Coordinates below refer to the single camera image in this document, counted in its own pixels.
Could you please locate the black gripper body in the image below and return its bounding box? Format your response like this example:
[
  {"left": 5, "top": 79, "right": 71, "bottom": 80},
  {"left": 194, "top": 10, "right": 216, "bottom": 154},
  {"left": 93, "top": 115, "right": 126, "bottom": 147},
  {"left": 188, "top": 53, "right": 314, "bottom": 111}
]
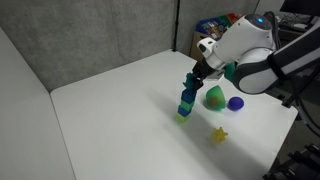
[{"left": 191, "top": 59, "right": 225, "bottom": 83}]

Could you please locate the yellow spiky star toy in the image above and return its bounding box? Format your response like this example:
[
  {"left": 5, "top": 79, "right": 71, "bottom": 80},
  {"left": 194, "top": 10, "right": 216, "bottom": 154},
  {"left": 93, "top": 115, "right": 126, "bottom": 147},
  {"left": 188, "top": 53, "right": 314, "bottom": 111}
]
[{"left": 210, "top": 126, "right": 229, "bottom": 144}]

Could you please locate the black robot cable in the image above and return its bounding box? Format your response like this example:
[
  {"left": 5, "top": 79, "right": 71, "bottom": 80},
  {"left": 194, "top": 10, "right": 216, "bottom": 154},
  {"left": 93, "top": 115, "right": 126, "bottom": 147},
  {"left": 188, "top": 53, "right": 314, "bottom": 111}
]
[{"left": 266, "top": 10, "right": 284, "bottom": 44}]

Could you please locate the dark green rubber toy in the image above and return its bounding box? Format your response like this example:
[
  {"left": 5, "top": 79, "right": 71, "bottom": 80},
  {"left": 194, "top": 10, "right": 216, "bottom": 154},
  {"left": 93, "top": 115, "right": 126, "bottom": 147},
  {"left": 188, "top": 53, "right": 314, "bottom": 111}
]
[{"left": 182, "top": 72, "right": 198, "bottom": 90}]

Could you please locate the cardboard box with items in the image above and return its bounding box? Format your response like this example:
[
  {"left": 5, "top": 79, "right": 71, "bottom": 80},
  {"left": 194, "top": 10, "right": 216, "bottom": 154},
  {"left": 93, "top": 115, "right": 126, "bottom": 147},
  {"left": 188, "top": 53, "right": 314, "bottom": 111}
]
[{"left": 189, "top": 12, "right": 244, "bottom": 61}]

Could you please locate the black tripod stand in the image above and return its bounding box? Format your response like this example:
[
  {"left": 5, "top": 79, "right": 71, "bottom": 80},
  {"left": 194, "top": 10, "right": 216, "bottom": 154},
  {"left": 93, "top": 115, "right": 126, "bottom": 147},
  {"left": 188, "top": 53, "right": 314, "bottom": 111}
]
[{"left": 171, "top": 0, "right": 181, "bottom": 53}]

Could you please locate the light green toy block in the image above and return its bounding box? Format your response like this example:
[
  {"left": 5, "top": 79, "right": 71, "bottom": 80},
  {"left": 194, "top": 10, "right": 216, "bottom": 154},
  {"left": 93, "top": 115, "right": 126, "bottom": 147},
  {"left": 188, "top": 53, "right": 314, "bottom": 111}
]
[{"left": 175, "top": 112, "right": 190, "bottom": 123}]

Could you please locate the green egg-shaped toy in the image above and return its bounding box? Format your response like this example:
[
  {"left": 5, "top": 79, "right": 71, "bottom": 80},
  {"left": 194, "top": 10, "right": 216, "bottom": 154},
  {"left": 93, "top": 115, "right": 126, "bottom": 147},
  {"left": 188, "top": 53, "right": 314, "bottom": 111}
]
[{"left": 205, "top": 85, "right": 228, "bottom": 112}]

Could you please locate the black camera stand pole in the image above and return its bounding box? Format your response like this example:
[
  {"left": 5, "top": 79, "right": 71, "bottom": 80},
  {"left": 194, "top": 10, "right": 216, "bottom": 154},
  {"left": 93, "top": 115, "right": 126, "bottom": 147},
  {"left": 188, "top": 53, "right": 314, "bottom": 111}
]
[{"left": 281, "top": 64, "right": 320, "bottom": 109}]

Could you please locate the blue toy block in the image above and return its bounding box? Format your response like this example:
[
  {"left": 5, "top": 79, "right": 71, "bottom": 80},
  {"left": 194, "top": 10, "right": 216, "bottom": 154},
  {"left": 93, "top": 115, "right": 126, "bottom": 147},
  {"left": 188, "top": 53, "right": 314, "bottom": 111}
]
[
  {"left": 180, "top": 88, "right": 198, "bottom": 104},
  {"left": 177, "top": 105, "right": 193, "bottom": 118}
]

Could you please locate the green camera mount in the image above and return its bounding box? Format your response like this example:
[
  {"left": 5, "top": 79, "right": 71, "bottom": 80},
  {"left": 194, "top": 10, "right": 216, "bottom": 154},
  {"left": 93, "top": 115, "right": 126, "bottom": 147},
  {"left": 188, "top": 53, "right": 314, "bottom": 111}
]
[{"left": 223, "top": 62, "right": 237, "bottom": 82}]

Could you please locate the blue ball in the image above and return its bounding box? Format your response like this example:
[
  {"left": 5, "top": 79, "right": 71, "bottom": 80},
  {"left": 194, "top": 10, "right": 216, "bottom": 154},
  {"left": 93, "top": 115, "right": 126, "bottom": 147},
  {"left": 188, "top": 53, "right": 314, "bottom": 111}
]
[{"left": 226, "top": 96, "right": 245, "bottom": 112}]

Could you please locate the black computer monitor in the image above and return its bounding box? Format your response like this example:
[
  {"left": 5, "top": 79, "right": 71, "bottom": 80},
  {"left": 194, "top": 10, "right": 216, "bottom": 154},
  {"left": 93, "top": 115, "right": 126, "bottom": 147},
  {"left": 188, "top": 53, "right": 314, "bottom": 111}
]
[{"left": 279, "top": 0, "right": 320, "bottom": 17}]

